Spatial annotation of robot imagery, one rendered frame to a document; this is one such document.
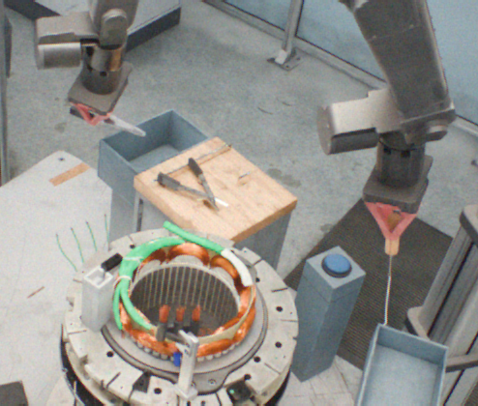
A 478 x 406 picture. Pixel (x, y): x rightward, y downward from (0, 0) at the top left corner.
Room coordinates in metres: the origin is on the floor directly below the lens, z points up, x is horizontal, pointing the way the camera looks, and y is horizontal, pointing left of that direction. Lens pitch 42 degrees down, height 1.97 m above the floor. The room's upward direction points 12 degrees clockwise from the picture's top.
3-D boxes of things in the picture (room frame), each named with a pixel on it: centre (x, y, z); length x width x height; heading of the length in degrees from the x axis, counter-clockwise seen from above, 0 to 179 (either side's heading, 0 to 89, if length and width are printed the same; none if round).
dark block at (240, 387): (0.63, -0.05, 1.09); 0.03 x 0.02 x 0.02; 135
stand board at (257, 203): (1.04, 0.04, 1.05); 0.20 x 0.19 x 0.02; 53
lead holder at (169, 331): (0.62, 0.04, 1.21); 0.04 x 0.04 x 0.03; 58
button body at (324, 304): (0.95, -0.17, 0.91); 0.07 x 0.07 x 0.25; 43
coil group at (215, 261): (0.80, 0.00, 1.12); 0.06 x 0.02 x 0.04; 58
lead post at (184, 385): (0.61, 0.02, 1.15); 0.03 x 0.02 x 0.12; 50
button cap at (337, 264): (0.95, -0.17, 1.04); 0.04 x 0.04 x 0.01
